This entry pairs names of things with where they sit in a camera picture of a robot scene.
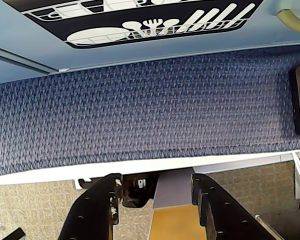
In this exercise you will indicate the gray and yellow beam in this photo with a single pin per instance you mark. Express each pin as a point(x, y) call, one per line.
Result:
point(175, 200)

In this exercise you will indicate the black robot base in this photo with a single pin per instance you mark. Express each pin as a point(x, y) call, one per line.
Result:
point(135, 192)

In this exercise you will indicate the blue dishwasher door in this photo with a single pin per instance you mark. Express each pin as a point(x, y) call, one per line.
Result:
point(165, 52)

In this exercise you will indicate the black dishes sticker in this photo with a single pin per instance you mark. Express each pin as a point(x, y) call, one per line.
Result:
point(145, 22)

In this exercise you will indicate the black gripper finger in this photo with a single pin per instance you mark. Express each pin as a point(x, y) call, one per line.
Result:
point(227, 212)
point(90, 212)

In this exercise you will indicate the blue toy kitchen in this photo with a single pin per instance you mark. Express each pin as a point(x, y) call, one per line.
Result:
point(5, 70)

